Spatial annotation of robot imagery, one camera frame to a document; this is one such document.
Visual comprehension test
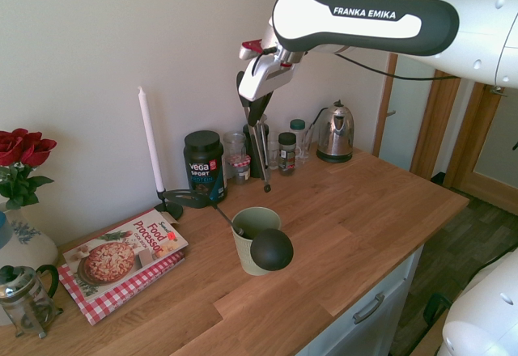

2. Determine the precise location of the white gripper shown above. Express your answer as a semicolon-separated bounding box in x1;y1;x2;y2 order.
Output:
237;54;297;128

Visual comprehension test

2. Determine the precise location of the black candle holder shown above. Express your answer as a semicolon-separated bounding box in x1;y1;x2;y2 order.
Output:
155;188;185;221

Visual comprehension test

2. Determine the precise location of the green ribbed utensil holder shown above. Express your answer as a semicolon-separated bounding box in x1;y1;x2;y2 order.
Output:
231;206;282;278

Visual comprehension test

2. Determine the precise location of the clear empty glass jar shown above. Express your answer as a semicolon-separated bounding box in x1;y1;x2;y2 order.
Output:
223;130;248;159

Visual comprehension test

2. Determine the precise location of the clear drinking glass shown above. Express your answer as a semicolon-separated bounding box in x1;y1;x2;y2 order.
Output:
266;130;281;171

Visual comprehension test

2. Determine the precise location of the jar with green lid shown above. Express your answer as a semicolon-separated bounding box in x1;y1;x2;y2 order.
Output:
289;118;307;159

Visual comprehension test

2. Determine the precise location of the spice jar with black lid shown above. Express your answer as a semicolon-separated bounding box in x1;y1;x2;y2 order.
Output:
277;131;298;177

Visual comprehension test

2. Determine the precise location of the tall black canister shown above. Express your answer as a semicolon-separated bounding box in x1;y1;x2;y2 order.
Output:
242;122;270;180

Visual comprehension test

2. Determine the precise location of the jar with red checked lid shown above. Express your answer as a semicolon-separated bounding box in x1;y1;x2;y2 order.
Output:
227;155;253;186

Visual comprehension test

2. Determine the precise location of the small clear glass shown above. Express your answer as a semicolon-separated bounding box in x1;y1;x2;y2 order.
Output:
300;126;317;161

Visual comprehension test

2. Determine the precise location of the black Vega protein tub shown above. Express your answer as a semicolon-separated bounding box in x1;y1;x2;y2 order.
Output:
183;129;229;204

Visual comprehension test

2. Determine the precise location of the stainless steel kettle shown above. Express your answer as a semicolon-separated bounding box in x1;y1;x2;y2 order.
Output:
308;100;356;164

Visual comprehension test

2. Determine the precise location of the white taper candle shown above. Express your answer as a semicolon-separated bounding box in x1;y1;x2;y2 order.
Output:
137;85;165;193

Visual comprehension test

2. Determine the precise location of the black slotted spatula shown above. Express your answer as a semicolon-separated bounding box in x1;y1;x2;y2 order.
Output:
161;188;248;238

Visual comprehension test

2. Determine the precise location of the black ladle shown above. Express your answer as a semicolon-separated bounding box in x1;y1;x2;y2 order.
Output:
250;228;295;272

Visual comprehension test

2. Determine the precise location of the Food Processor cookbook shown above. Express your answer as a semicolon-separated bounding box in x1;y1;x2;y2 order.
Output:
62;208;190;303

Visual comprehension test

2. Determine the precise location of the white cabinet drawer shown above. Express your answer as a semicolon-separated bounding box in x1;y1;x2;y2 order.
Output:
294;245;424;356

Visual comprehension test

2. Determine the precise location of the red roses bunch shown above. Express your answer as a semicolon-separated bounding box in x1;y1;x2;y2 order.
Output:
0;128;58;212

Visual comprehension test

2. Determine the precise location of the wooden door with glass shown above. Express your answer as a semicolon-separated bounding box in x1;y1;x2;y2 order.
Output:
456;75;518;212

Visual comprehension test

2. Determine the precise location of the red checked book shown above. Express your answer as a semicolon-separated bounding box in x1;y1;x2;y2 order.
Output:
57;249;187;327

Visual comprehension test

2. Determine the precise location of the white vase with blue print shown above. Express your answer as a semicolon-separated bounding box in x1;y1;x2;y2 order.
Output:
0;201;59;270

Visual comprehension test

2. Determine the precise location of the glass French press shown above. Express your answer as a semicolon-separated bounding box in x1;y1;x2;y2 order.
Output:
0;264;65;340

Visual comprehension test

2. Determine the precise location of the silver and red wrist camera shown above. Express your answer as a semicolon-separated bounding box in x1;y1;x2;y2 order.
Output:
238;39;281;63

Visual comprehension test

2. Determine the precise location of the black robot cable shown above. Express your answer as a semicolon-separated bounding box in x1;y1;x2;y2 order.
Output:
334;51;459;82

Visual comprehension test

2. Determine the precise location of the wooden door frame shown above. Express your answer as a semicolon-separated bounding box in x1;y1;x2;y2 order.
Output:
375;0;462;189

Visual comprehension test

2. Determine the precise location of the grey drawer handle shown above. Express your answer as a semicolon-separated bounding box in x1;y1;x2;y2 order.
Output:
352;294;386;325

